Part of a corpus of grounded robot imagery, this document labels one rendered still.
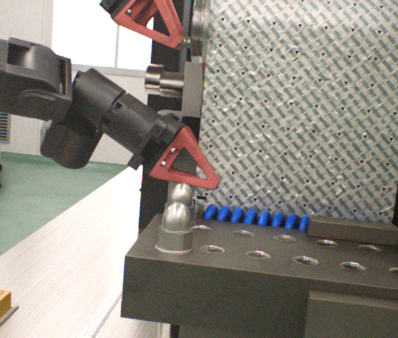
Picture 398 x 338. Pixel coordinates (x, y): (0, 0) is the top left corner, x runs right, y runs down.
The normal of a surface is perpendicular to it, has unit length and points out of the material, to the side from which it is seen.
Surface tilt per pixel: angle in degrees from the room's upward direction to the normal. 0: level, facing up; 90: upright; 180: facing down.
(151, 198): 90
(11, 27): 90
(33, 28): 90
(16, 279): 0
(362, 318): 90
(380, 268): 0
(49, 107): 125
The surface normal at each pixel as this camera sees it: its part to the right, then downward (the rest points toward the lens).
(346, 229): -0.11, 0.16
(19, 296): 0.09, -0.98
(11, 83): 0.16, 0.72
